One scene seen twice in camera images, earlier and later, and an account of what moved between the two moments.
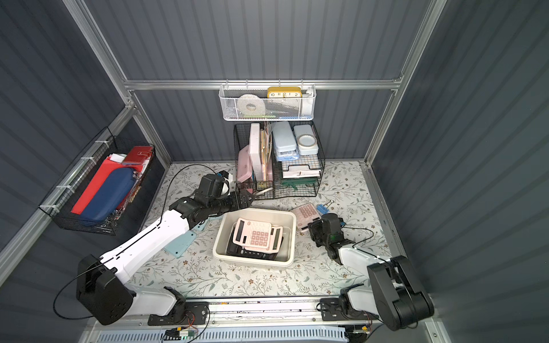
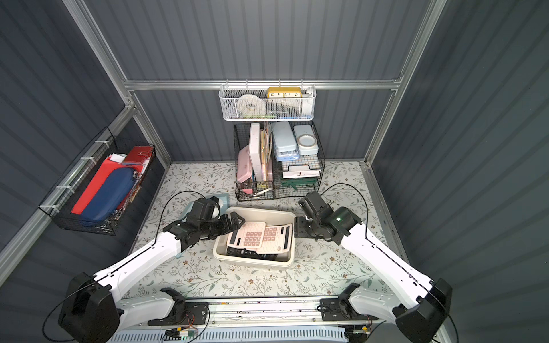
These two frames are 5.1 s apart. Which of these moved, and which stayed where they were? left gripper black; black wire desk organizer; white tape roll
Moved: left gripper black
Stayed: white tape roll; black wire desk organizer
